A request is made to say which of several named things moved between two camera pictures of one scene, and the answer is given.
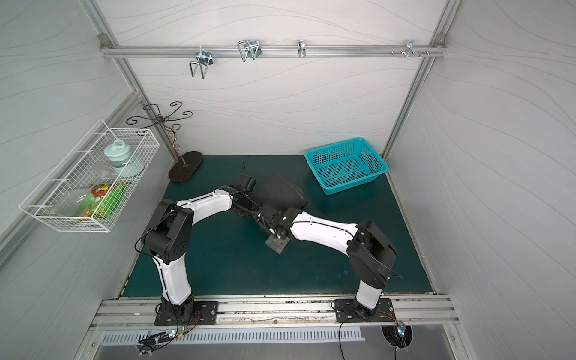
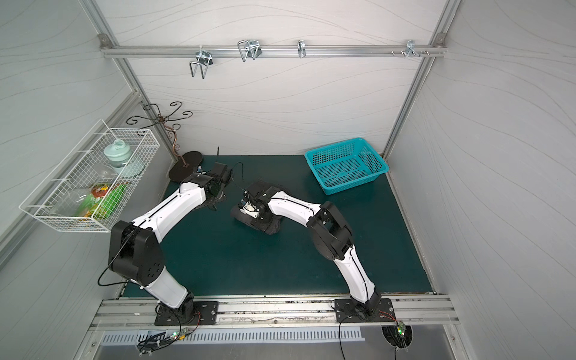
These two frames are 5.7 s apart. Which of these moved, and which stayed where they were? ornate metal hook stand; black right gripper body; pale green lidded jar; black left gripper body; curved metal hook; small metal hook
Moved: black left gripper body; black right gripper body
Stayed: ornate metal hook stand; small metal hook; pale green lidded jar; curved metal hook
